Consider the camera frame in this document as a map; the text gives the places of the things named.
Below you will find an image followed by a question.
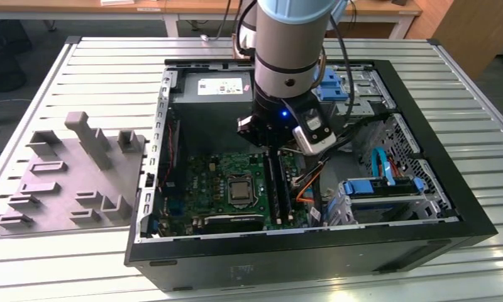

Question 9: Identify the grey power supply unit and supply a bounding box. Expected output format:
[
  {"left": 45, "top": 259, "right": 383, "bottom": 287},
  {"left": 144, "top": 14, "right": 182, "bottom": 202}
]
[{"left": 169, "top": 70, "right": 257, "bottom": 155}]

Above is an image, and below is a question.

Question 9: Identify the blue drive carrier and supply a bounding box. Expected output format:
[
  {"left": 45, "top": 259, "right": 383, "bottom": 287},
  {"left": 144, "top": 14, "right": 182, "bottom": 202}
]
[{"left": 317, "top": 67, "right": 346, "bottom": 102}]

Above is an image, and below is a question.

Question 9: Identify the silver CPU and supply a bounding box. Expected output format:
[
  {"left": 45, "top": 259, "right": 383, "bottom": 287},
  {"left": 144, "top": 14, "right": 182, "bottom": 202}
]
[{"left": 229, "top": 181, "right": 253, "bottom": 202}]

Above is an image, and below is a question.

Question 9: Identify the silver drive cage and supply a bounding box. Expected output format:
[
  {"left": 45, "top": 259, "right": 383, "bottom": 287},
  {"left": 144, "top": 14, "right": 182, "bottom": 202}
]
[{"left": 314, "top": 67, "right": 398, "bottom": 137}]

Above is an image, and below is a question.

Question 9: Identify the green motherboard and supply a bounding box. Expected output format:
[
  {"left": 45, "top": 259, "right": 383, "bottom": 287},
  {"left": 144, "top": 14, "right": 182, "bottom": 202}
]
[{"left": 184, "top": 150, "right": 315, "bottom": 235}]

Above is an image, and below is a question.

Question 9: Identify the black CPU socket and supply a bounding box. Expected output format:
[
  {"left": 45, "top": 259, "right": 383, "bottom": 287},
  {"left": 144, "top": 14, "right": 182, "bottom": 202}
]
[{"left": 225, "top": 173, "right": 257, "bottom": 211}]

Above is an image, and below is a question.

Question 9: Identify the hard disk in blue carrier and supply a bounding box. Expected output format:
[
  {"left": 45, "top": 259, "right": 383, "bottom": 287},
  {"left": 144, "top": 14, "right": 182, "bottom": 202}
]
[{"left": 342, "top": 177, "right": 425, "bottom": 198}]

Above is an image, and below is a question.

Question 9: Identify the black graphics card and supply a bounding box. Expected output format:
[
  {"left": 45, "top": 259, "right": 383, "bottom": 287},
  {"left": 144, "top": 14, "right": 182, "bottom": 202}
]
[{"left": 201, "top": 213, "right": 266, "bottom": 235}]

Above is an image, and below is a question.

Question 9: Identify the silver disk bay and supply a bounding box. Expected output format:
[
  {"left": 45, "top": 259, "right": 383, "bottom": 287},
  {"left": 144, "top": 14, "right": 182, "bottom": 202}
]
[{"left": 325, "top": 179, "right": 461, "bottom": 227}]

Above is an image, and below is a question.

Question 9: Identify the black PC case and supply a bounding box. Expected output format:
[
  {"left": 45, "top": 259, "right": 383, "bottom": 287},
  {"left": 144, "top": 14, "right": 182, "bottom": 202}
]
[{"left": 124, "top": 58, "right": 499, "bottom": 295}]

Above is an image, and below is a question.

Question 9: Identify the grey parts rack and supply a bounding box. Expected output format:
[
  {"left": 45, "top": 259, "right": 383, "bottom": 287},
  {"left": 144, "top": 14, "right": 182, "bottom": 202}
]
[{"left": 0, "top": 111, "right": 150, "bottom": 237}]

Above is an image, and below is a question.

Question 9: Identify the wooden cabinet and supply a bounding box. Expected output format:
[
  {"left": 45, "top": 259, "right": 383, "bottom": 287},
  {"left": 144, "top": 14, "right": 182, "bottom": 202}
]
[{"left": 402, "top": 0, "right": 503, "bottom": 81}]

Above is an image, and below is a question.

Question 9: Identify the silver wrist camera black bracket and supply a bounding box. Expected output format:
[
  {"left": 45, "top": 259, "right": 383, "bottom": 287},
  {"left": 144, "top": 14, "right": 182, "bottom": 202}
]
[{"left": 281, "top": 96, "right": 337, "bottom": 155}]

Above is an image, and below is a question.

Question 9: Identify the black wire bundle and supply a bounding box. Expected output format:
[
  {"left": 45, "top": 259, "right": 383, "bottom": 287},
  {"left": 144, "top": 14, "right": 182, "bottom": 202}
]
[{"left": 293, "top": 113, "right": 389, "bottom": 188}]

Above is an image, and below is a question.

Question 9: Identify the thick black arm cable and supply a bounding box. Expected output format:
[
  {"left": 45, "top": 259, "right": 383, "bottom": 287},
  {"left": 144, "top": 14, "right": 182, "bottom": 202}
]
[{"left": 329, "top": 14, "right": 357, "bottom": 126}]

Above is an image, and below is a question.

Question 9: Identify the blue data wire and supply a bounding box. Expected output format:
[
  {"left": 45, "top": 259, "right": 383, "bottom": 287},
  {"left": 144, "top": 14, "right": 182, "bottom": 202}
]
[{"left": 370, "top": 147, "right": 398, "bottom": 186}]

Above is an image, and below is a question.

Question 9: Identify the black cable silver plug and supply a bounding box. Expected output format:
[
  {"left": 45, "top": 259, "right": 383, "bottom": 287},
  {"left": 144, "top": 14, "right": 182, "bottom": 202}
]
[{"left": 198, "top": 0, "right": 234, "bottom": 42}]

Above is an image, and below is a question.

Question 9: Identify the wooden desk white frame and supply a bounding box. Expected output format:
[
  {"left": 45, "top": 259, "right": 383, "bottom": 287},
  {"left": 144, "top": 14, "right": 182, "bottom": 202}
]
[{"left": 0, "top": 0, "right": 423, "bottom": 40}]

